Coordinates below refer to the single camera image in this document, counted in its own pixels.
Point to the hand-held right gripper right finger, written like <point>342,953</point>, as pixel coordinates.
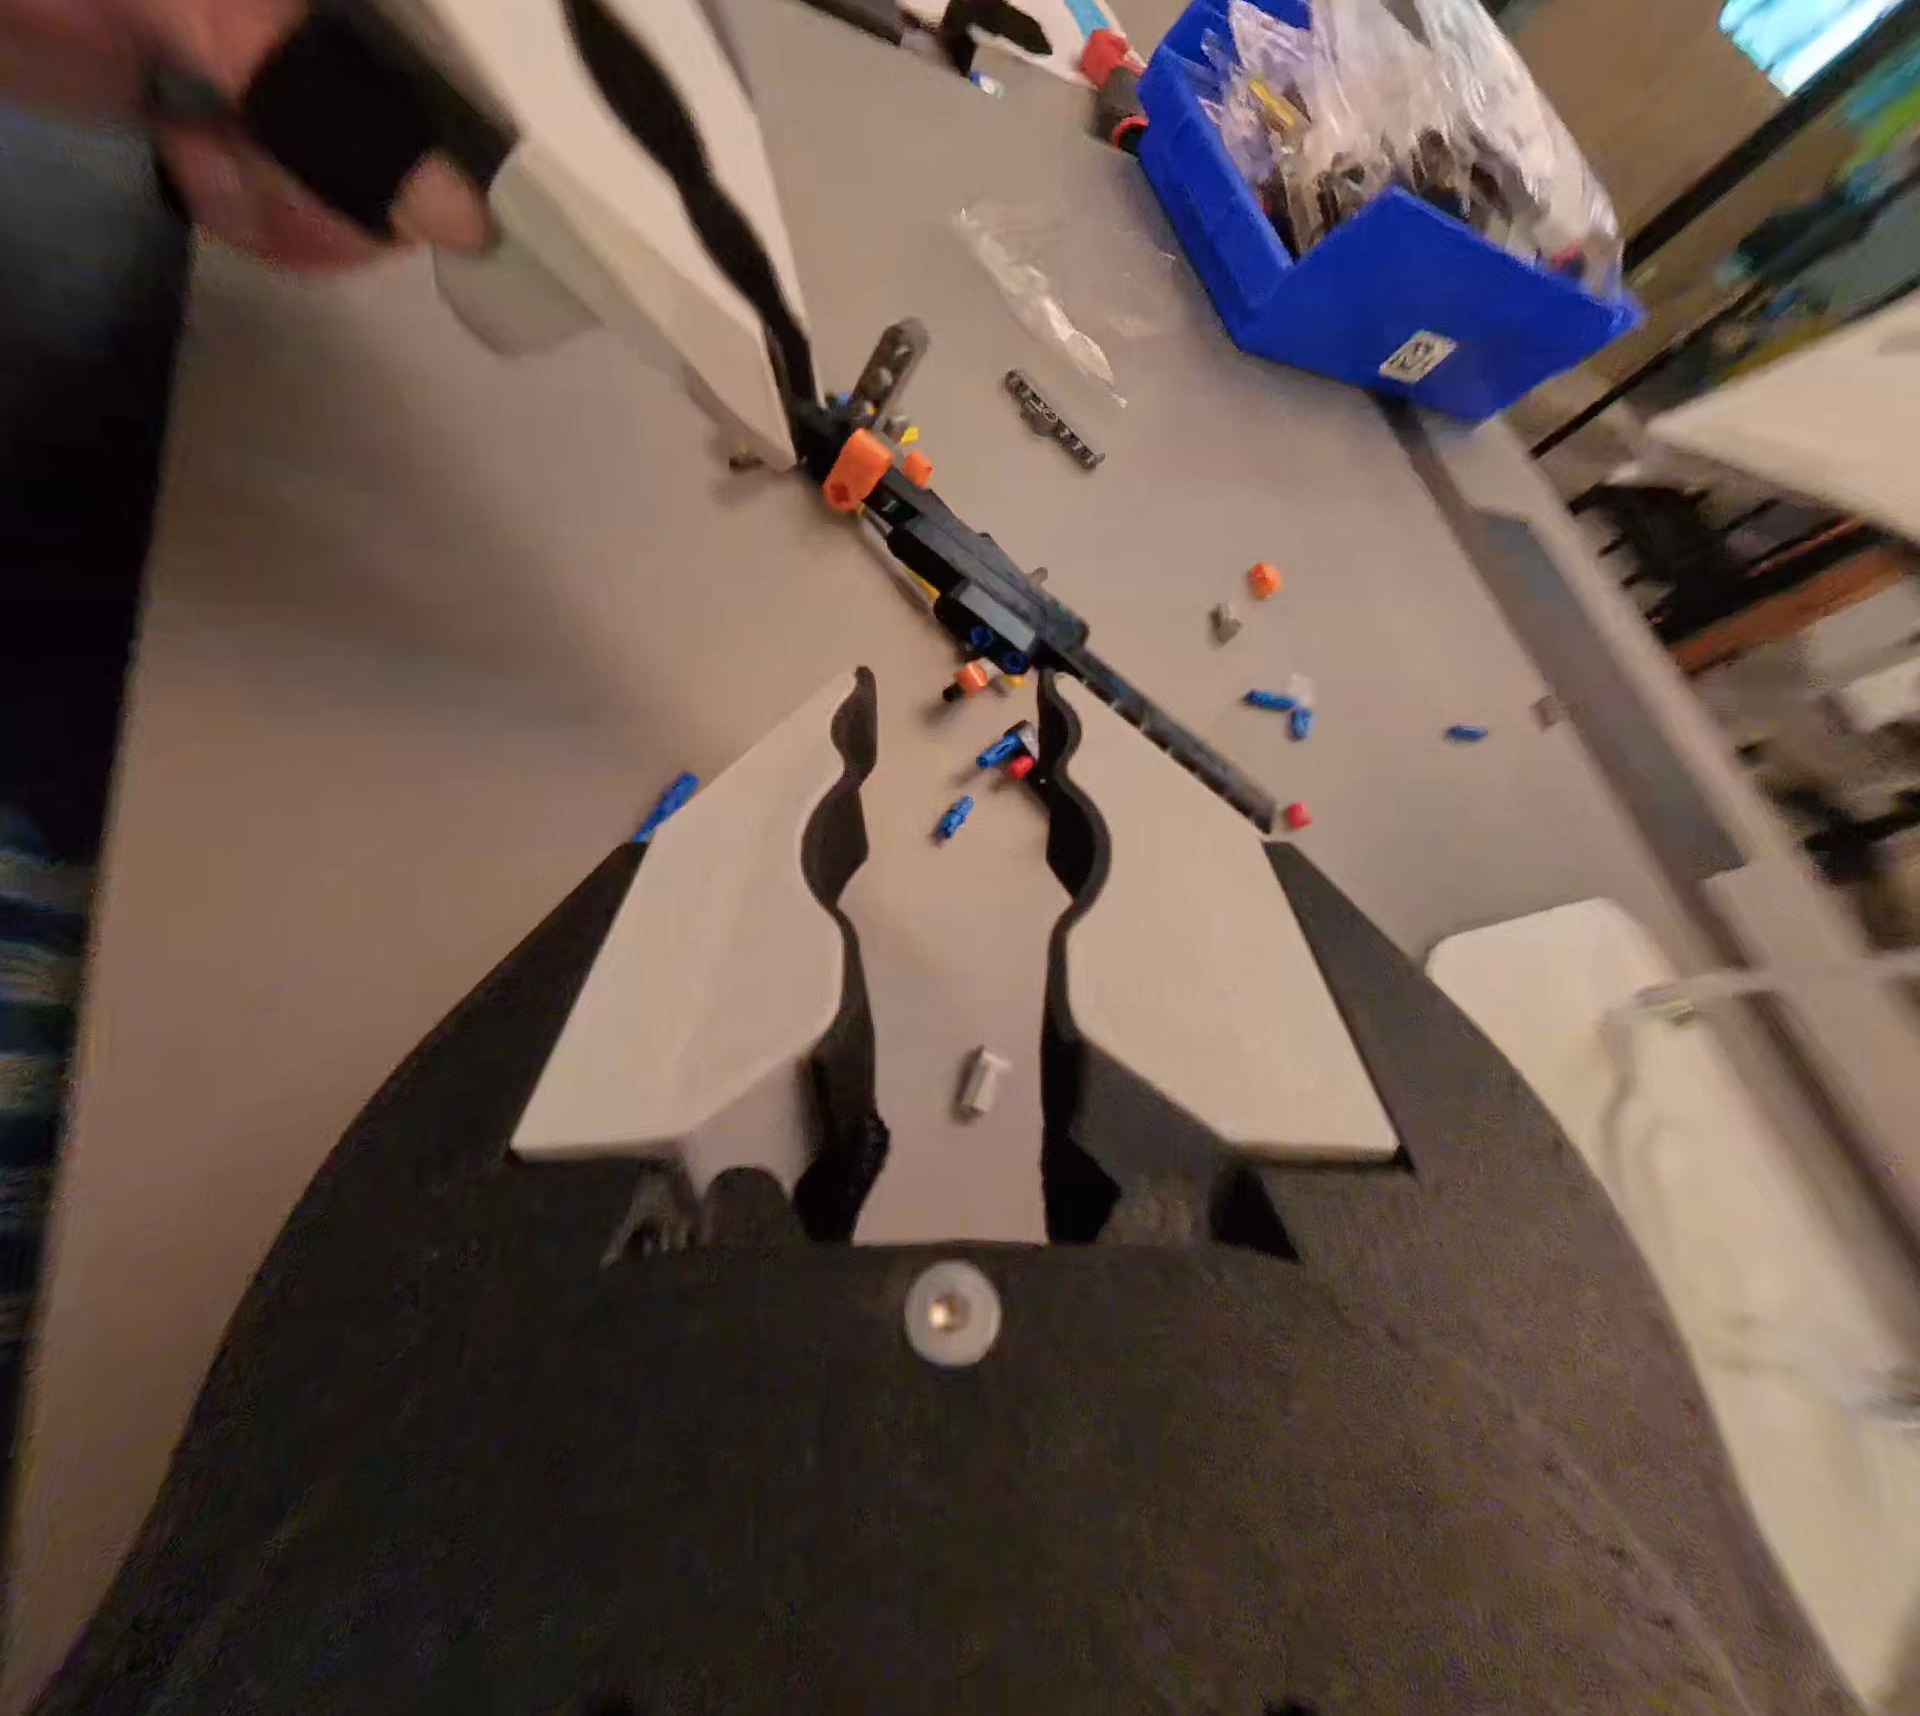
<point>1215,996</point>

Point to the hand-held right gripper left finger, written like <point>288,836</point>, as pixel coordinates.
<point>690,996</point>

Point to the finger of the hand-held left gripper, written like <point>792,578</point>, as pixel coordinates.
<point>630,245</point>
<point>676,50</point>

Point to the long black lego beam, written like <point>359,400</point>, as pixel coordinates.
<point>1185,751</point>

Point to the black orange lego assembly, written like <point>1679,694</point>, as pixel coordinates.
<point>948,544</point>

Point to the person's left forearm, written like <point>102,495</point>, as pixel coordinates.
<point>76,473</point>

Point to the light grey lego connector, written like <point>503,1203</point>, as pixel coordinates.
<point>984,1083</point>

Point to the orange black lego pin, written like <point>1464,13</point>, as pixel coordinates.
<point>974,684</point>

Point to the short black lego beam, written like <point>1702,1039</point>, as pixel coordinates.
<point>1054,417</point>

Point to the bags of lego pieces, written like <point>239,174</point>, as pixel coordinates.
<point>1410,97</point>

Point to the white wooden book stand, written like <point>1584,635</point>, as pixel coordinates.
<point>1561,996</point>

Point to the clear empty plastic bag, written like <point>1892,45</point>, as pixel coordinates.
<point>1054,298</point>

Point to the red black cylinder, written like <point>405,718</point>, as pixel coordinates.
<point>1120,118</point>
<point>1107,50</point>

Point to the person's plaid shirt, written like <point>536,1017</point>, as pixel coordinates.
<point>24,1070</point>

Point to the blue plastic bin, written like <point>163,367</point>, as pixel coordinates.
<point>1397,290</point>

